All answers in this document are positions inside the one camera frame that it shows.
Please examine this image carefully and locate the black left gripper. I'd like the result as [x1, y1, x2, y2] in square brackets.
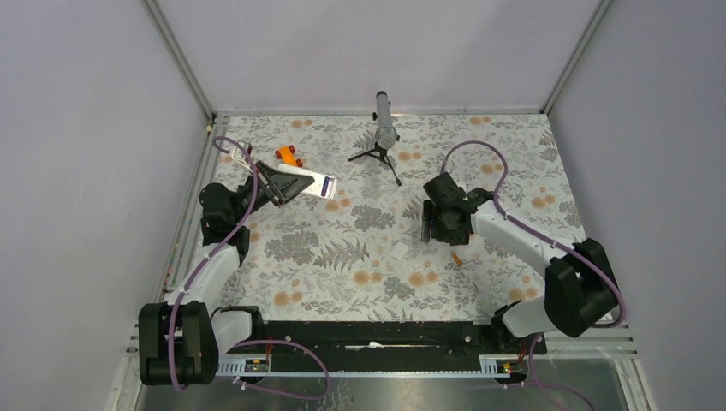
[231, 160, 314, 223]

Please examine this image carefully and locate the white air conditioner remote control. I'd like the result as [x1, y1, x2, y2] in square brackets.
[278, 164, 338, 200]

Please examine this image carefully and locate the orange battery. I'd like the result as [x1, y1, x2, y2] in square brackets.
[451, 253, 463, 267]

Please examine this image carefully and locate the purple battery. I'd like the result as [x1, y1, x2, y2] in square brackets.
[321, 176, 336, 199]

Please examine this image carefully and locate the white remote battery cover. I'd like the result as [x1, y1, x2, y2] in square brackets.
[390, 241, 408, 259]

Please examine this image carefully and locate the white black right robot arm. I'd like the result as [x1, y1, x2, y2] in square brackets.
[421, 172, 621, 353]

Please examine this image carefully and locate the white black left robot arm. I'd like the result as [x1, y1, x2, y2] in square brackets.
[139, 161, 315, 390]

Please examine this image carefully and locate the orange toy car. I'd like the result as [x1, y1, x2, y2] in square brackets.
[275, 145, 303, 167]

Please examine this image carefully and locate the floral patterned table mat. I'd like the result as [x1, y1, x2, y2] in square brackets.
[215, 115, 586, 321]

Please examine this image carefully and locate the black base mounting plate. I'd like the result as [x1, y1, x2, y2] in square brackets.
[211, 320, 549, 374]

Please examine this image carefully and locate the slotted grey cable duct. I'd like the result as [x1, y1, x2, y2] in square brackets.
[216, 355, 528, 379]

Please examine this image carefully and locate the aluminium frame rail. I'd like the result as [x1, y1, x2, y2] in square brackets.
[140, 0, 217, 124]

